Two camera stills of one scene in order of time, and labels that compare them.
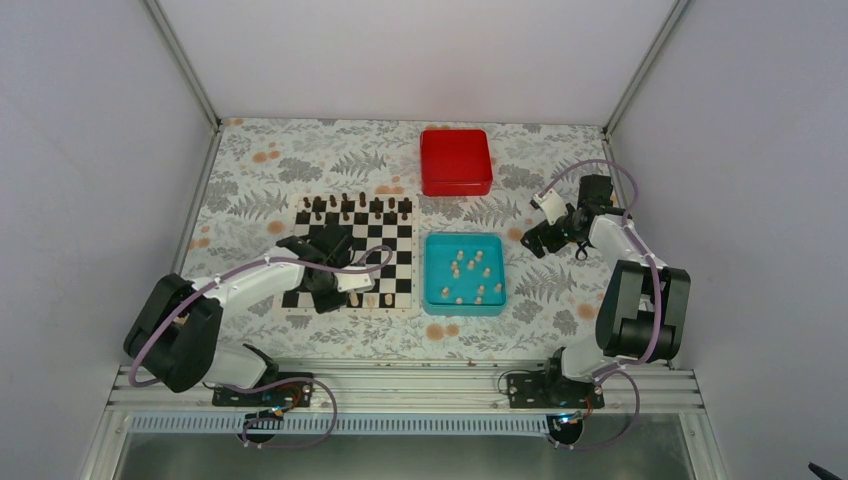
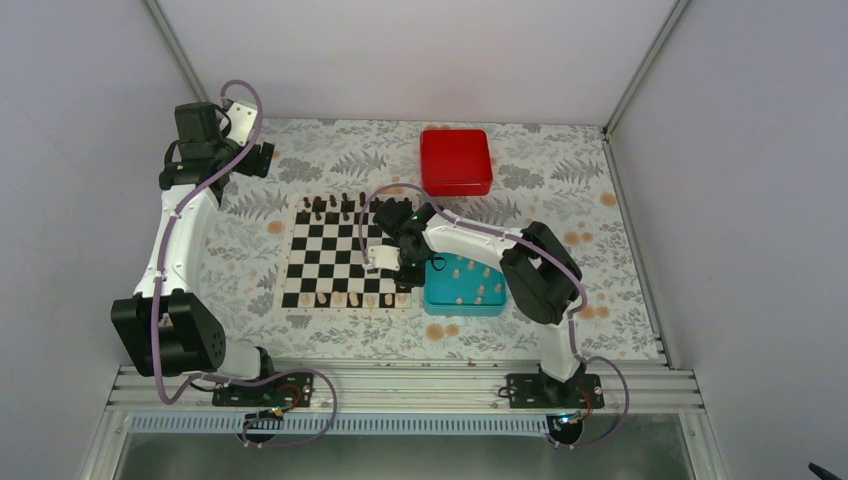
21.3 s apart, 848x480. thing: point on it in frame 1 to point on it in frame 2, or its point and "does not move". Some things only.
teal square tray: [464, 274] does not move
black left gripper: [323, 304] to [249, 167]
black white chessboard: [375, 220] does not move
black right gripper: [536, 244] to [416, 279]
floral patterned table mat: [247, 202] does not move
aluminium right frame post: [643, 68] does not move
